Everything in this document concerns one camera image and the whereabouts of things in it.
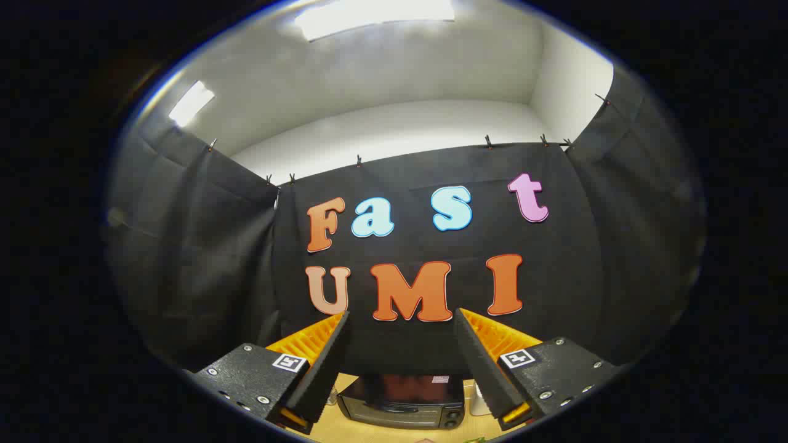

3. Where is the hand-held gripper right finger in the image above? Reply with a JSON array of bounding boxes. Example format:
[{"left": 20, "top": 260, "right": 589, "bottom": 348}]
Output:
[{"left": 454, "top": 308, "right": 622, "bottom": 433}]

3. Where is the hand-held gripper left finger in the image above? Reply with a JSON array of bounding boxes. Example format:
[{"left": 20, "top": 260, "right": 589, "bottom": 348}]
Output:
[{"left": 185, "top": 311, "right": 352, "bottom": 436}]

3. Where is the black toaster oven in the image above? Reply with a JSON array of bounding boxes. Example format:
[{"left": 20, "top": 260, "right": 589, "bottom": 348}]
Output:
[{"left": 337, "top": 372, "right": 467, "bottom": 430}]

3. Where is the white pop-up toaster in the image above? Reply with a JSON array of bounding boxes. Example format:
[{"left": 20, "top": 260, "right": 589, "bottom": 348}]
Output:
[{"left": 470, "top": 380, "right": 493, "bottom": 417}]

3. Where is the small ceiling light panel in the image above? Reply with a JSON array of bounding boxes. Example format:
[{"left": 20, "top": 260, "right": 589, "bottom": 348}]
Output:
[{"left": 168, "top": 80, "right": 216, "bottom": 128}]

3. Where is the large ceiling light panel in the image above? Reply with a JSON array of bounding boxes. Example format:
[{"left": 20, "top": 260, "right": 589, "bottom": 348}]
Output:
[{"left": 294, "top": 0, "right": 456, "bottom": 42}]

